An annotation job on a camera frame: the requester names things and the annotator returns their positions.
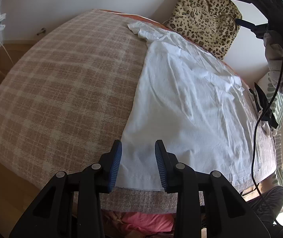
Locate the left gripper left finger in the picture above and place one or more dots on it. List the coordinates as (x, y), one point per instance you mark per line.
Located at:
(69, 204)

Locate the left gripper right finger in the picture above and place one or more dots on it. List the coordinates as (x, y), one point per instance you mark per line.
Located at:
(205, 199)

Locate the white t-shirt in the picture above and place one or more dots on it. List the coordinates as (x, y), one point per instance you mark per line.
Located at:
(193, 103)

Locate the white gloved right hand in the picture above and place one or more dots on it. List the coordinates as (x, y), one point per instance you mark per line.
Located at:
(273, 43)

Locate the leopard print cushion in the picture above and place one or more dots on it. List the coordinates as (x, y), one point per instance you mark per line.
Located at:
(208, 23)

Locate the grey trousers leg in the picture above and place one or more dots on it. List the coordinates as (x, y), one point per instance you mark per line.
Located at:
(269, 206)

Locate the pink cloth under bed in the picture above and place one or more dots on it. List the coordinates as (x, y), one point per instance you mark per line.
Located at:
(137, 224)

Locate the beige plaid blanket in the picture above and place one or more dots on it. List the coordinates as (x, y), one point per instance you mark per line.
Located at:
(67, 99)

